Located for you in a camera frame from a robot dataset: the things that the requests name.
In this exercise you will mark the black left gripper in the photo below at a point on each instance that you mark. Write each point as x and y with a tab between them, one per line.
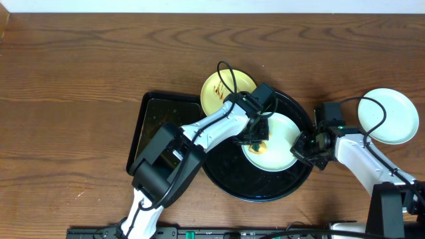
254	135

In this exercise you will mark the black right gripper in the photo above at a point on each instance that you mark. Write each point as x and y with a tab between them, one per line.
303	149

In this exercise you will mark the yellow green sponge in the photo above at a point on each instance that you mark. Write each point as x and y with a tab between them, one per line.
258	148

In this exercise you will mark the light blue plate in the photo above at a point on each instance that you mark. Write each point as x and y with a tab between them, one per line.
395	117
274	154

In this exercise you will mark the yellow plate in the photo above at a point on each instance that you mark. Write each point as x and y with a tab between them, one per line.
214	91

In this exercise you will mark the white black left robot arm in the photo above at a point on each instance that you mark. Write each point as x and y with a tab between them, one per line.
168	163

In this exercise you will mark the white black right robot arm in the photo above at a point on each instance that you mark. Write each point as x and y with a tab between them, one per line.
397	198

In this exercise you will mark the black round tray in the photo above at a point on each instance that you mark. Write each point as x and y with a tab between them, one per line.
229	169

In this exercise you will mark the black rectangular tray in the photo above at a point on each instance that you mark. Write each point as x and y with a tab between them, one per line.
158	108

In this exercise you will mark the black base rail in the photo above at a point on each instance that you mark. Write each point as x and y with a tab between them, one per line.
168	233

